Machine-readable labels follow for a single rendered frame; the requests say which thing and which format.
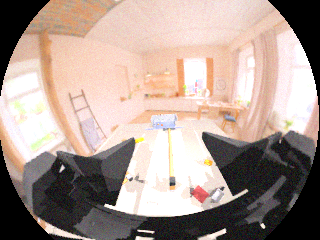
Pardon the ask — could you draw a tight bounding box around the red rectangular block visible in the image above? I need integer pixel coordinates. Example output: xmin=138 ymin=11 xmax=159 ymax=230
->
xmin=191 ymin=187 xmax=209 ymax=204

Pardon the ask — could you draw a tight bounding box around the long orange l-shaped rod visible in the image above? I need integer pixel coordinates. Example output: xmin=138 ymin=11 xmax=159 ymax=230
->
xmin=37 ymin=172 xmax=133 ymax=223

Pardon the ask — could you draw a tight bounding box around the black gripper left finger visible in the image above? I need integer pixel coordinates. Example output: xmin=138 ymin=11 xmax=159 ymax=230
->
xmin=56 ymin=137 xmax=136 ymax=207

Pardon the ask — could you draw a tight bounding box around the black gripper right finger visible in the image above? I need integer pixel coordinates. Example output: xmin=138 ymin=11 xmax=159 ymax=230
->
xmin=201 ymin=131 xmax=283 ymax=196

